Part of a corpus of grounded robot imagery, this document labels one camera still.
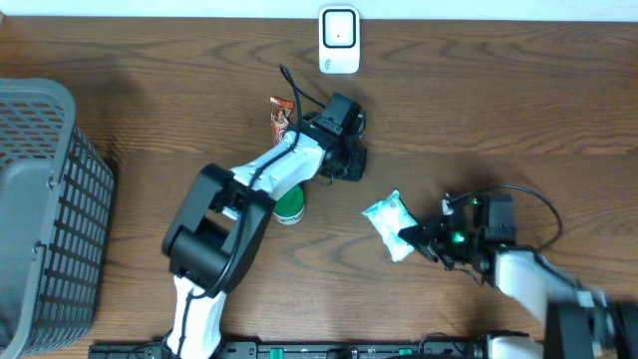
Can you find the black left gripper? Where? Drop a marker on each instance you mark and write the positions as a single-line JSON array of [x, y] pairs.
[[358, 165]]

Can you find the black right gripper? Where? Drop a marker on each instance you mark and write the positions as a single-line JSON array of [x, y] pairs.
[[426, 236]]

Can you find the white wet wipes pack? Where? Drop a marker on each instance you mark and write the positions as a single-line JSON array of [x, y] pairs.
[[389, 216]]

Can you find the green lid jar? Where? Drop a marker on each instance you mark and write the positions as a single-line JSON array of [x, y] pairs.
[[290, 208]]

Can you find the orange chocolate bar wrapper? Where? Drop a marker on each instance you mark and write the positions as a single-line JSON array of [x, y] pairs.
[[281, 111]]

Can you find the grey plastic basket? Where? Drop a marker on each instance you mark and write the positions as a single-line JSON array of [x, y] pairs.
[[57, 200]]

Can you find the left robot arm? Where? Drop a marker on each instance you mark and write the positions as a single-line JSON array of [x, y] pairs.
[[213, 239]]

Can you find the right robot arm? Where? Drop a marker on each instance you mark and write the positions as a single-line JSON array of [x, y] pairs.
[[578, 321]]

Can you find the white barcode scanner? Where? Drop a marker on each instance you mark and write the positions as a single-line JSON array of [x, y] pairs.
[[339, 40]]

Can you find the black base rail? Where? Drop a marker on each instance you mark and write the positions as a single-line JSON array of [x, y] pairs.
[[439, 348]]

